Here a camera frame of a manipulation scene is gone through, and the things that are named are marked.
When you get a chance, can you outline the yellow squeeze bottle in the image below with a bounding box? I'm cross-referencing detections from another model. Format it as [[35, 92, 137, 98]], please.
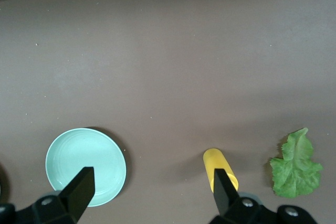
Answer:
[[203, 148, 239, 194]]

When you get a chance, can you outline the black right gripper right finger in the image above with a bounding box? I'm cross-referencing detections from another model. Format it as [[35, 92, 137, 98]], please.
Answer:
[[208, 168, 318, 224]]

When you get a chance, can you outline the pale green plate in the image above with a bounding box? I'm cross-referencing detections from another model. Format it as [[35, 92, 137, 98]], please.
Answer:
[[45, 128, 127, 207]]

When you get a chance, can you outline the green lettuce leaf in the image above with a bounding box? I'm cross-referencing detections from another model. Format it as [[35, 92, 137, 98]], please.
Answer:
[[269, 127, 324, 198]]

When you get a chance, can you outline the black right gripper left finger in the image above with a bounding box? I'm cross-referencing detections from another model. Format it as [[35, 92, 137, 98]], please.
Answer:
[[15, 166, 95, 224]]

